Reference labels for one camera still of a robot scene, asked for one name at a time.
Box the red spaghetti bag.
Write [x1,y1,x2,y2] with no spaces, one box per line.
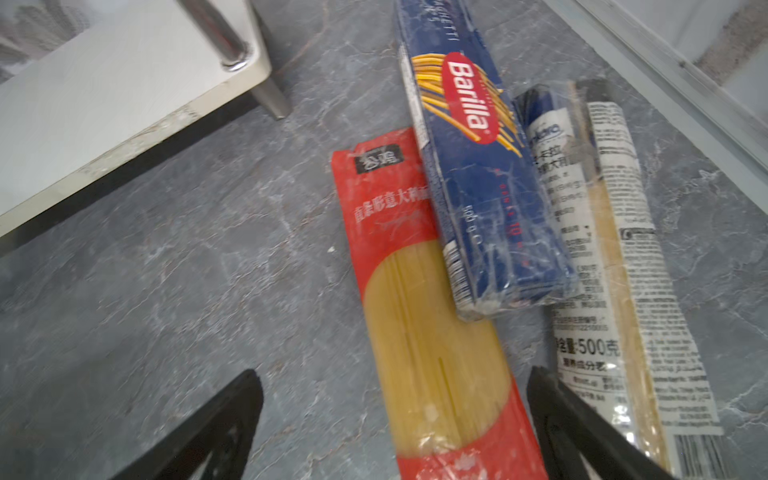
[331,128,547,479]

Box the white two-tier shelf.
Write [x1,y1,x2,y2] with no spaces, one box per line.
[1,0,291,233]

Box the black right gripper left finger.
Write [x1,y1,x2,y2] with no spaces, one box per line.
[114,369,264,479]

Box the clear spaghetti bag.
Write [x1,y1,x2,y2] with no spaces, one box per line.
[517,79,735,479]

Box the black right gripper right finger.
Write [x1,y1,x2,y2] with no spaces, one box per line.
[526,366,673,480]

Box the dark blue Barilla pasta box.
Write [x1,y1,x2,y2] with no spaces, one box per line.
[395,1,579,320]

